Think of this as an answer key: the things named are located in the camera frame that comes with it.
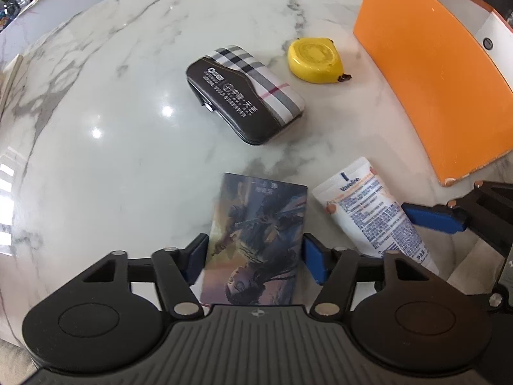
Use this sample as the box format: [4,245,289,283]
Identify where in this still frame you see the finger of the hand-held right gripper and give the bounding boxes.
[401,182,513,257]

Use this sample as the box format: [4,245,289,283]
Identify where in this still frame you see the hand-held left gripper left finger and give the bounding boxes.
[80,233,210,317]

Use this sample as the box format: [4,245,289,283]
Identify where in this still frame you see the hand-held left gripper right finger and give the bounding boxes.
[301,233,442,317]

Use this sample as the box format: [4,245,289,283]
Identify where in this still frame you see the illustrated card box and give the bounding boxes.
[199,172,308,309]

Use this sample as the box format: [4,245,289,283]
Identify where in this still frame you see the lotion tube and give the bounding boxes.
[312,156,445,277]

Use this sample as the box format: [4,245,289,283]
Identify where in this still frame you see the orange storage box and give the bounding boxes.
[353,0,513,187]

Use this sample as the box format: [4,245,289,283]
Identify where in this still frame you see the plaid and black case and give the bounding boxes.
[185,44,306,146]

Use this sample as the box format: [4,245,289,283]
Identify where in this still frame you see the yellow tape measure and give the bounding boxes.
[287,37,352,85]

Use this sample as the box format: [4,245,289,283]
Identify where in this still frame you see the beige cloth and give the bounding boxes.
[0,341,38,385]

